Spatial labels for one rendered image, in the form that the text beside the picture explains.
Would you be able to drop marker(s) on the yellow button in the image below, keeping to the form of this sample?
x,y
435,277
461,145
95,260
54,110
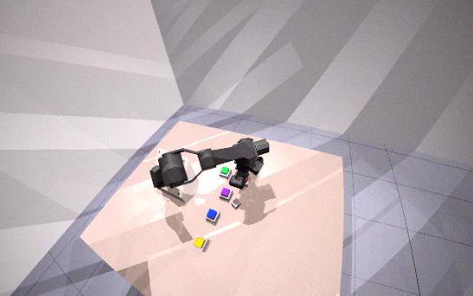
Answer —
x,y
200,243

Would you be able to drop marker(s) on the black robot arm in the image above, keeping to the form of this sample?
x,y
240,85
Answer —
x,y
171,170

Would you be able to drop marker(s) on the blue button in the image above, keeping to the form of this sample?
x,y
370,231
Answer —
x,y
212,215

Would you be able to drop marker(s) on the purple button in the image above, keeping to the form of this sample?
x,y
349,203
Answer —
x,y
225,193

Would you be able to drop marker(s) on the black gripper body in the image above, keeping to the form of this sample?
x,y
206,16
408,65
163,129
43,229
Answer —
x,y
239,181

